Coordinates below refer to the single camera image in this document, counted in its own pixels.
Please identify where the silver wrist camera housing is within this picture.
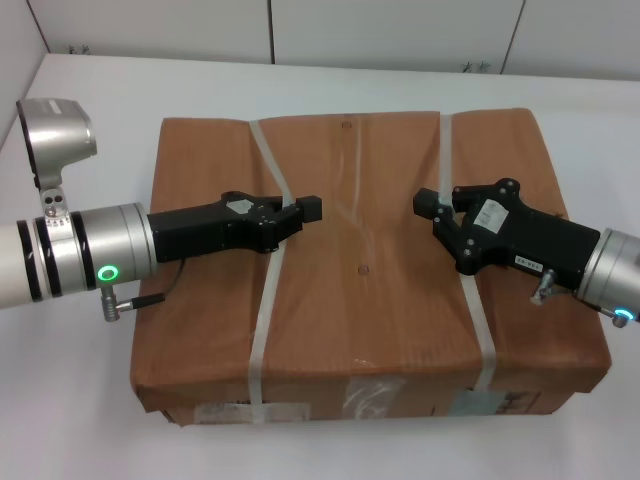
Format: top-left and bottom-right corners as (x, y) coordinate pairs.
(15, 96), (97, 220)

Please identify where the black cable with silver plug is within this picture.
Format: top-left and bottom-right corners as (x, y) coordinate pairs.
(101, 258), (185, 325)

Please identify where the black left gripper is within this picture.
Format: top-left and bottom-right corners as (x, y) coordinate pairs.
(147, 190), (323, 264)

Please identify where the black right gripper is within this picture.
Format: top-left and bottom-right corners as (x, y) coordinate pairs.
(413, 176), (602, 291)

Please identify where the brown cardboard box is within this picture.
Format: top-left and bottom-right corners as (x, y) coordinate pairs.
(128, 105), (614, 429)

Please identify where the silver connector stub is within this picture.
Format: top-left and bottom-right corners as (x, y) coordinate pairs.
(530, 268), (558, 306)

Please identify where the white plastic strapping band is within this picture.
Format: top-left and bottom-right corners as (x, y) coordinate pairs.
(438, 113), (498, 402)
(247, 118), (296, 407)

